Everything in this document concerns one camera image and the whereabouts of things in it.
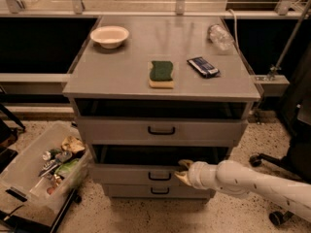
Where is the black cart frame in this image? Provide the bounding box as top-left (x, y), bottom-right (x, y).
top-left (0, 188), bottom-right (82, 233)

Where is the grey bottom drawer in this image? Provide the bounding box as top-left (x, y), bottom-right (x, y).
top-left (103, 184), bottom-right (216, 199)

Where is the black office chair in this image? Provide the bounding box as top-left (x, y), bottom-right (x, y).
top-left (248, 46), bottom-right (311, 226)

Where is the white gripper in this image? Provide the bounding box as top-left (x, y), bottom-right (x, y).
top-left (174, 159), bottom-right (220, 190)

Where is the grey drawer cabinet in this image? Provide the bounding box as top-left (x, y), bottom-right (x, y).
top-left (63, 16), bottom-right (260, 200)

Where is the metal diagonal pole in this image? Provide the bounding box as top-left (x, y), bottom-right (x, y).
top-left (266, 0), bottom-right (311, 81)

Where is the green yellow sponge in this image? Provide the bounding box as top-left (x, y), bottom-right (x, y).
top-left (149, 60), bottom-right (174, 89)

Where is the green chip bag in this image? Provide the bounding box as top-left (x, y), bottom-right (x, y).
top-left (54, 158), bottom-right (80, 178)

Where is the crumpled tan bag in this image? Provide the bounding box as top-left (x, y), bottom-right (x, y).
top-left (61, 136), bottom-right (86, 153)

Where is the clear plastic bin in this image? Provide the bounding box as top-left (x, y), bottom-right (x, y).
top-left (0, 121), bottom-right (91, 213)

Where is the grey top drawer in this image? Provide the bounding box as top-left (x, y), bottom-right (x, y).
top-left (76, 116), bottom-right (248, 147)

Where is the grey drawer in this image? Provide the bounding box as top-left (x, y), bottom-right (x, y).
top-left (89, 145), bottom-right (228, 185)
top-left (103, 184), bottom-right (216, 199)
top-left (76, 116), bottom-right (248, 147)

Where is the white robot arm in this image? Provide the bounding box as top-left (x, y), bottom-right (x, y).
top-left (175, 159), bottom-right (311, 226)

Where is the metal can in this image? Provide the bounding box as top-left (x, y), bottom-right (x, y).
top-left (42, 149), bottom-right (61, 161)

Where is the clear plastic bottle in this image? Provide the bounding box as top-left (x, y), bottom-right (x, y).
top-left (208, 24), bottom-right (233, 50)

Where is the white cable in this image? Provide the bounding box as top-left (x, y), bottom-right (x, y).
top-left (227, 9), bottom-right (241, 54)

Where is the white bowl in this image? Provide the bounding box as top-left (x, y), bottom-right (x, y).
top-left (90, 26), bottom-right (129, 50)

